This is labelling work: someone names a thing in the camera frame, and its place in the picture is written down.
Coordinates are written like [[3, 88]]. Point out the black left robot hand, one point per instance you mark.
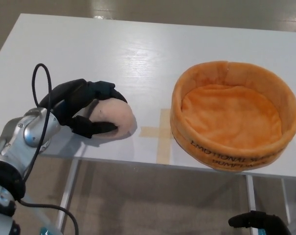
[[69, 98]]

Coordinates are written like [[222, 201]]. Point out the pink round plush toy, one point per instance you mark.
[[113, 115]]

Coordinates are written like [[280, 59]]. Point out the white table leg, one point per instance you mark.
[[68, 191], [286, 195], [251, 193]]

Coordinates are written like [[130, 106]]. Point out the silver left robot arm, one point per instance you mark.
[[20, 139]]

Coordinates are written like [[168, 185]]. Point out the short beige tape strip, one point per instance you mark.
[[149, 132]]

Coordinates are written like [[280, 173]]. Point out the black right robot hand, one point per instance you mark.
[[265, 221]]

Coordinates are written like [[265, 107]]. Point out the long beige tape strip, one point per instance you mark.
[[163, 149]]

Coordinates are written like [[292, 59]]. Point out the orange plush round plate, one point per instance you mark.
[[231, 115]]

